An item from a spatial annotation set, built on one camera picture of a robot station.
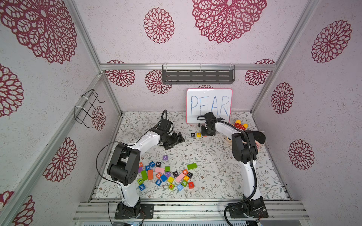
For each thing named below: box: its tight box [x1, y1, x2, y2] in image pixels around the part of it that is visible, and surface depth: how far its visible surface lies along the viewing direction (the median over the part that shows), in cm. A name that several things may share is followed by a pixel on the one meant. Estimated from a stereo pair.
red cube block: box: [188, 181, 195, 190], surface depth 83 cm
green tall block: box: [140, 169, 148, 181], surface depth 87 cm
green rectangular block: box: [187, 162, 198, 170], surface depth 92 cm
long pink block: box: [175, 172, 185, 183], surface depth 87 cm
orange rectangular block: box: [147, 169, 154, 180], surface depth 89 cm
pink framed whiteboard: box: [186, 88, 233, 124], surface depth 108 cm
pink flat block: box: [154, 166, 165, 174], surface depth 90 cm
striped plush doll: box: [252, 130, 266, 148], surface depth 96 cm
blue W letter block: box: [138, 183, 146, 192], surface depth 83 cm
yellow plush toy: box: [231, 119, 249, 131], surface depth 108 cm
